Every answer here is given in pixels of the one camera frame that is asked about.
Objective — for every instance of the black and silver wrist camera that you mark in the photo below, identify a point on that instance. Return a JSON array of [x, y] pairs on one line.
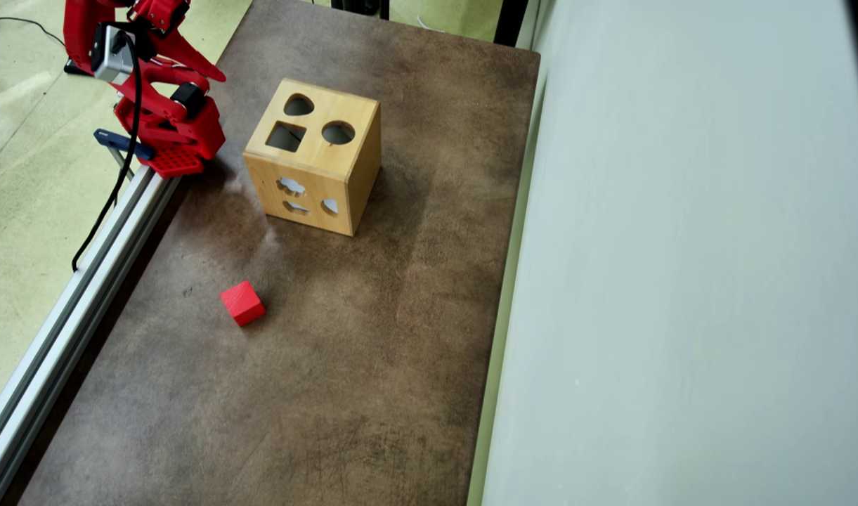
[[109, 53]]

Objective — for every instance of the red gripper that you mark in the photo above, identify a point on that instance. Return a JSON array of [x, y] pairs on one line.
[[167, 43]]

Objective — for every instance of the black vertical post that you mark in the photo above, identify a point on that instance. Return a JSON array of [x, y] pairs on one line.
[[511, 21]]

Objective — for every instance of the red robot arm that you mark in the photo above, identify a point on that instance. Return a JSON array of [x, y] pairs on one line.
[[190, 137]]

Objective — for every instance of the blue clamp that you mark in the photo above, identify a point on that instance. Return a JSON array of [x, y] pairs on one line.
[[123, 143]]

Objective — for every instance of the red wooden cube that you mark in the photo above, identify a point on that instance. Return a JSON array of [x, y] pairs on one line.
[[242, 302]]

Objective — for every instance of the aluminium profile rail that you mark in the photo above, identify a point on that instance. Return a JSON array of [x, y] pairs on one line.
[[63, 337]]

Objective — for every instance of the wooden shape sorter box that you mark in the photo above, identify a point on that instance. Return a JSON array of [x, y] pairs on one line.
[[309, 169]]

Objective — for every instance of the black stand foot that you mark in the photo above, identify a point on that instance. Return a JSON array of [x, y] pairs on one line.
[[362, 7]]

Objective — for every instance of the black power adapter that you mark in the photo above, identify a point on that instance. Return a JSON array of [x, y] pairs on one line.
[[74, 67]]

